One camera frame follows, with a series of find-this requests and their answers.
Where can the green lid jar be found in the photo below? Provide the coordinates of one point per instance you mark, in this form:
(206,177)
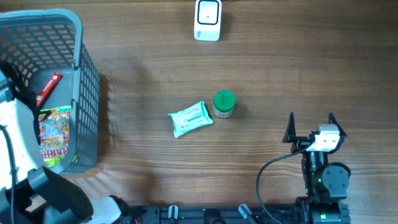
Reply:
(223,103)

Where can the grey plastic shopping basket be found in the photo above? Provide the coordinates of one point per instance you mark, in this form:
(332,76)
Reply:
(34,44)

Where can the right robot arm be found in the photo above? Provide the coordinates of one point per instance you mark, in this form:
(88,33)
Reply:
(326,182)

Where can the red Nescafe stick sachet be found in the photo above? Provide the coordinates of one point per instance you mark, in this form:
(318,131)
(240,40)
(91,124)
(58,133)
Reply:
(48,88)

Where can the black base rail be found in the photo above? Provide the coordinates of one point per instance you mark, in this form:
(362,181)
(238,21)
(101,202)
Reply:
(275,213)

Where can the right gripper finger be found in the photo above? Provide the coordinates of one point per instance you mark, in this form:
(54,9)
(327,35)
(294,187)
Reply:
(332,120)
(290,132)

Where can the white barcode scanner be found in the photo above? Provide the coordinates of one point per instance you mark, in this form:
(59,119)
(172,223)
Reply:
(207,20)

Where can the green Haribo worms bag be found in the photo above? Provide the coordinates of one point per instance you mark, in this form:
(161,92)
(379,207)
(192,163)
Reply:
(54,127)

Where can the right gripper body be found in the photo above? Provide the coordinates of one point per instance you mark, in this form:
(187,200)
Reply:
(300,142)

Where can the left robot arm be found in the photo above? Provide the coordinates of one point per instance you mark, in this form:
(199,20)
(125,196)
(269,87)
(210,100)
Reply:
(46,197)

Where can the mint wet wipes pack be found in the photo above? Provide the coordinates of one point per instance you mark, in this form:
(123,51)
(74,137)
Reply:
(190,118)

